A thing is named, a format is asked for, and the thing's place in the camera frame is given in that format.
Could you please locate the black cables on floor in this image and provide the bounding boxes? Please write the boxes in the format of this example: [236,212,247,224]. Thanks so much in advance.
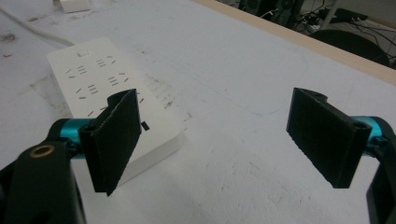
[261,0,396,60]

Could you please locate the white plug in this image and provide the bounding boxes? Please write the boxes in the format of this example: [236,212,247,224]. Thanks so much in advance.
[52,0,92,14]

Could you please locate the white metal stand leg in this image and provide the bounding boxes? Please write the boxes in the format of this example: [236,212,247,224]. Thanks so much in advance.
[319,0,341,31]

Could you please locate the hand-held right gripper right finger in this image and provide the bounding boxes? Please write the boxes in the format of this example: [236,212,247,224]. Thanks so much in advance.
[286,87,387,189]

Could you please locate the white power strip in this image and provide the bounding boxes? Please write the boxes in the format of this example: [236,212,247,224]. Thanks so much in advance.
[47,36,184,187]

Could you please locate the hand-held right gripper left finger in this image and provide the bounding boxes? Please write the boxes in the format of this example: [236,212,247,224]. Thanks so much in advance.
[49,88,143,197]

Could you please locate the white power strip cable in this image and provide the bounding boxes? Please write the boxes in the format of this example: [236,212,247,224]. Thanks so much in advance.
[0,7,76,48]

